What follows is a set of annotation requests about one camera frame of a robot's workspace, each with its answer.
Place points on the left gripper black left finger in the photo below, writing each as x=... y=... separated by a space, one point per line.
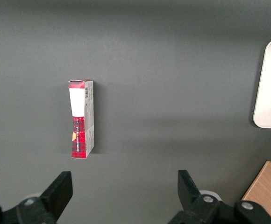
x=53 y=198

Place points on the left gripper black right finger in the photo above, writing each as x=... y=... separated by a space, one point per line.
x=191 y=205

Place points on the wooden drawer cabinet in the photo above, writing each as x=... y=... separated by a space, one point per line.
x=268 y=189

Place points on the red plaid cardboard box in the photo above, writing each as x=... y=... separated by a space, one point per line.
x=79 y=130

